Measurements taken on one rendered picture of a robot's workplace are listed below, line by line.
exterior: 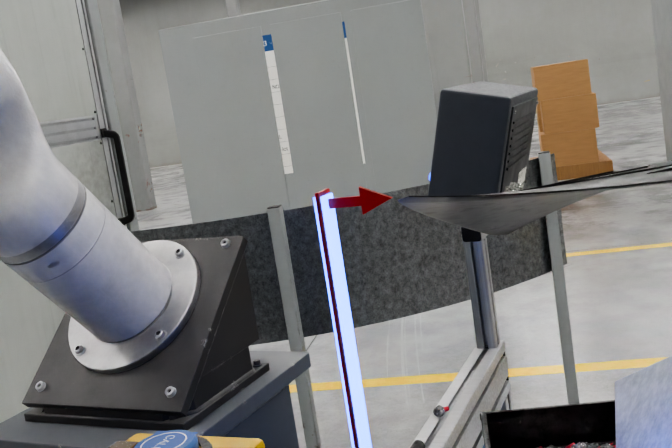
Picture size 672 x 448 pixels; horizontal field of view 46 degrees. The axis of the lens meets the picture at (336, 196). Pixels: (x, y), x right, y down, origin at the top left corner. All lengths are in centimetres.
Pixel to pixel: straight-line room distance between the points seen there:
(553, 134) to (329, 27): 306
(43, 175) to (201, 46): 623
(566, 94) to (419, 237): 632
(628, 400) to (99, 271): 56
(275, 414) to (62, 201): 39
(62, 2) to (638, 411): 229
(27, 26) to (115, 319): 167
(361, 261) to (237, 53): 469
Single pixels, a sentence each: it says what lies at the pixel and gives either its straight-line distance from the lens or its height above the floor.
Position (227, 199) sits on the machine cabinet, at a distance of 709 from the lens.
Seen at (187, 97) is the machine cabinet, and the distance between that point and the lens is 713.
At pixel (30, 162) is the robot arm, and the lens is 88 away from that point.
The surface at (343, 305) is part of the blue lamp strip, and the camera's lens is 70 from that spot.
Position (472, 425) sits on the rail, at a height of 83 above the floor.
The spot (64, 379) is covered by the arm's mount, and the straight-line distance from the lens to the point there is 106.
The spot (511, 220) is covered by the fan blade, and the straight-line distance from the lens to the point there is 73.
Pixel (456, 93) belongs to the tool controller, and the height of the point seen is 124.
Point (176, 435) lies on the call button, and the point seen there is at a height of 108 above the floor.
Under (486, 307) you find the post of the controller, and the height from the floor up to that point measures 92.
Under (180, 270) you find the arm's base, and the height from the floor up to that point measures 108.
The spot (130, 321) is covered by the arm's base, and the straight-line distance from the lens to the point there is 98.
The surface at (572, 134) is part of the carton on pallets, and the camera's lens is 875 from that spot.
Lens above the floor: 127
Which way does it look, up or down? 7 degrees down
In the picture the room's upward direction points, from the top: 9 degrees counter-clockwise
